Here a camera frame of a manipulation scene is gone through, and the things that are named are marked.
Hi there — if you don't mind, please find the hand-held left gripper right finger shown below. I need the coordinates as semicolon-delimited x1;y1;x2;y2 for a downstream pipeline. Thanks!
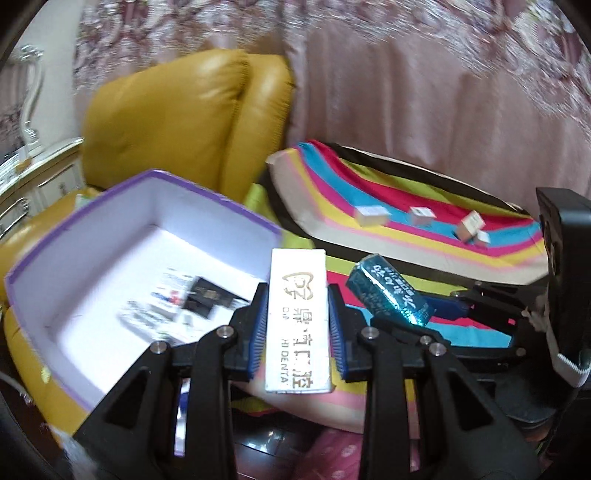
327;284;541;480

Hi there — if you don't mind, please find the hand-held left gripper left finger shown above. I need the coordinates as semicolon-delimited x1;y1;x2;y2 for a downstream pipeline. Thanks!
74;282;271;480

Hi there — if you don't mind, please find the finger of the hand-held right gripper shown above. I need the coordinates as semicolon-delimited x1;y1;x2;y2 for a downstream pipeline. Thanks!
431;282;546;337
372;318;527;370

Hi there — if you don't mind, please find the long white box gold print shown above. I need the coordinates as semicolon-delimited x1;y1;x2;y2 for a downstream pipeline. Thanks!
265;248;333;395

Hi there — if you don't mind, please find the teal box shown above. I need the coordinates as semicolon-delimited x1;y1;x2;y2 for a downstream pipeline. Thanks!
347;254;437;328

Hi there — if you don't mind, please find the purple storage box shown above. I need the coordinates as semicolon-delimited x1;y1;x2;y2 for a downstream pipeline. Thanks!
4;168;283;411

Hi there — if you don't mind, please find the small black box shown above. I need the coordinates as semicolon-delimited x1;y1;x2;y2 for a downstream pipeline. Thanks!
185;277;234;319

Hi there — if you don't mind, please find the cream box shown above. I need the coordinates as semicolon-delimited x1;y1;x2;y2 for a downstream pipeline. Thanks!
456;210;485;243

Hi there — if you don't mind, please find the white printed packet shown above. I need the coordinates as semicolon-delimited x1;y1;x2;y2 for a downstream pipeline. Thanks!
117;300;176;342
152;272;195;310

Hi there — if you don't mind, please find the large white box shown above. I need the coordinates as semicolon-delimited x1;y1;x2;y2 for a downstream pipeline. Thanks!
355;205;389;227

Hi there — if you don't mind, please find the striped colourful cloth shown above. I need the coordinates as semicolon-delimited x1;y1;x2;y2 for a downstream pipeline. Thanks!
231;141;550;435

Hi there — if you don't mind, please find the pink patterned cloth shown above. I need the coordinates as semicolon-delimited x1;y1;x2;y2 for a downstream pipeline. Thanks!
307;427;370;480

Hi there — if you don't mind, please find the yellow leather chair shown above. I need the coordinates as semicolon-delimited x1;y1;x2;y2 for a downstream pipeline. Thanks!
0;48;296;435

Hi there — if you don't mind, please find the white ornate cabinet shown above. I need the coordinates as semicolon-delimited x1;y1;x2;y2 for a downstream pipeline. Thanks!
0;44;86;232

